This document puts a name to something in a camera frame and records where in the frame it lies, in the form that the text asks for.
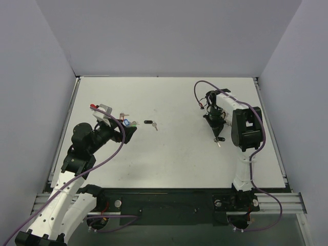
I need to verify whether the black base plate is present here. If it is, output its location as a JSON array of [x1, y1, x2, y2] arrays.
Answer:
[[91, 188, 260, 226]]

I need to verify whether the black tag silver key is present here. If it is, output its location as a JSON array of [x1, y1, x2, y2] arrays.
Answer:
[[143, 120, 158, 131]]

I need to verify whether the blue key tag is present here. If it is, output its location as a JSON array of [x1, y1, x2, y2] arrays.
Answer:
[[123, 119, 131, 126]]

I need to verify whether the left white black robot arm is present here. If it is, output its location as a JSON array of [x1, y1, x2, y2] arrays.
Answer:
[[15, 119, 137, 245]]

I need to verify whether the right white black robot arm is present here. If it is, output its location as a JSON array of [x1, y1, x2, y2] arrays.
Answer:
[[203, 89, 263, 211]]

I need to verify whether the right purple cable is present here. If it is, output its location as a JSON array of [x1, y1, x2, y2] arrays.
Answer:
[[194, 80, 283, 233]]

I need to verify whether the red tag key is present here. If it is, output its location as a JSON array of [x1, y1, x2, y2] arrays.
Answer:
[[119, 112, 130, 120]]

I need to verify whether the green key tag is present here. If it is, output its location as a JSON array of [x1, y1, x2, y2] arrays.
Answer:
[[131, 121, 139, 127]]

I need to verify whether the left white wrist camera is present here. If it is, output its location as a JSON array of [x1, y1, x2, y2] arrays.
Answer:
[[90, 104, 112, 126]]

